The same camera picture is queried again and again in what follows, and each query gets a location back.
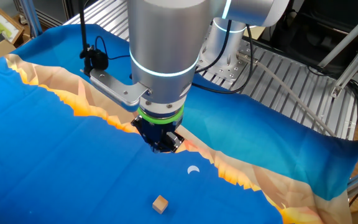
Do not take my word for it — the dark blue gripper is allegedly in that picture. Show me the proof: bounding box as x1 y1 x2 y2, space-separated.
131 116 185 154

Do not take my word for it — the small wooden block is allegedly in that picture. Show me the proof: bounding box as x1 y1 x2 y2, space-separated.
152 195 169 215

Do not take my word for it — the blue mountain print cloth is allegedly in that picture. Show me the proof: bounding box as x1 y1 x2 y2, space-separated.
0 23 358 224

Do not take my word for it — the beige board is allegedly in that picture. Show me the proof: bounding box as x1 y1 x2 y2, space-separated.
244 26 266 40

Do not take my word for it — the black side panel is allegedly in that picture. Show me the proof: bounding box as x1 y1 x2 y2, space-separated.
12 0 102 29

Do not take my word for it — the black equipment box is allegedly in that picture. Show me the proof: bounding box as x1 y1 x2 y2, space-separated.
264 0 358 78

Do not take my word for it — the green flange ring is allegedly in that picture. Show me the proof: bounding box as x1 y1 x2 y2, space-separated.
137 104 185 126

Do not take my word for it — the silver camera mount bracket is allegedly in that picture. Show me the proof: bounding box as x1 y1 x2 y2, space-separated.
88 68 152 103

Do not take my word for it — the thin black wire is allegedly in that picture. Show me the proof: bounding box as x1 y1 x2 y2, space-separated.
94 35 132 60

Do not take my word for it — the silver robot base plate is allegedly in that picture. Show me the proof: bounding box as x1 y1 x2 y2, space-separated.
194 39 259 82

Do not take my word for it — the thick black camera cable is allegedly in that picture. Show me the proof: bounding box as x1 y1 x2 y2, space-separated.
78 0 109 77

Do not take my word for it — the grey base cable hose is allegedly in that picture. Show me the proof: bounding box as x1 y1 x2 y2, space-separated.
236 51 337 138

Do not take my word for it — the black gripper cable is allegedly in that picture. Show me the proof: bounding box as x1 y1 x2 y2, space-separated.
194 20 233 75
191 24 255 95

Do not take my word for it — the wooden picture frame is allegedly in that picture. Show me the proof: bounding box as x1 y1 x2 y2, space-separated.
0 7 25 54

